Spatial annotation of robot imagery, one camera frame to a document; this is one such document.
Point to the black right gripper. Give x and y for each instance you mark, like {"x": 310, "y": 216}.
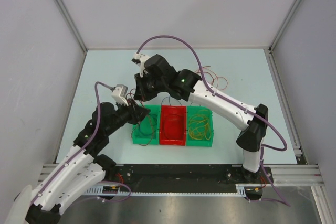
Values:
{"x": 140, "y": 94}

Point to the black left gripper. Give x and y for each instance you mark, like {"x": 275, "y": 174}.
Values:
{"x": 137, "y": 113}

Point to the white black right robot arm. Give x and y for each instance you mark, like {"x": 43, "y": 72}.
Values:
{"x": 250, "y": 120}

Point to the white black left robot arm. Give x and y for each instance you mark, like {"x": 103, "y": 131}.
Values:
{"x": 84, "y": 165}

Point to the left green plastic bin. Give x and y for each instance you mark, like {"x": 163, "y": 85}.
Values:
{"x": 147, "y": 132}

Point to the green plastic bin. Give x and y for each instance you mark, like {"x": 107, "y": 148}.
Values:
{"x": 147, "y": 132}
{"x": 199, "y": 126}

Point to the red plastic bin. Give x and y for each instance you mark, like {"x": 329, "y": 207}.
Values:
{"x": 172, "y": 129}

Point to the right green plastic bin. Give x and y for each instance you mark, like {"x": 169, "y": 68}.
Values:
{"x": 199, "y": 126}

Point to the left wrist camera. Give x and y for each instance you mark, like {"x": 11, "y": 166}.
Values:
{"x": 119, "y": 95}

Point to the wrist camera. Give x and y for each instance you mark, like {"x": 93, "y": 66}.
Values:
{"x": 140, "y": 59}
{"x": 119, "y": 95}

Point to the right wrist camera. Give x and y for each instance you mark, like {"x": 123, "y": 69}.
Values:
{"x": 140, "y": 59}

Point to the slotted cable duct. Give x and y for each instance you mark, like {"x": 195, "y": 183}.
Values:
{"x": 229, "y": 191}

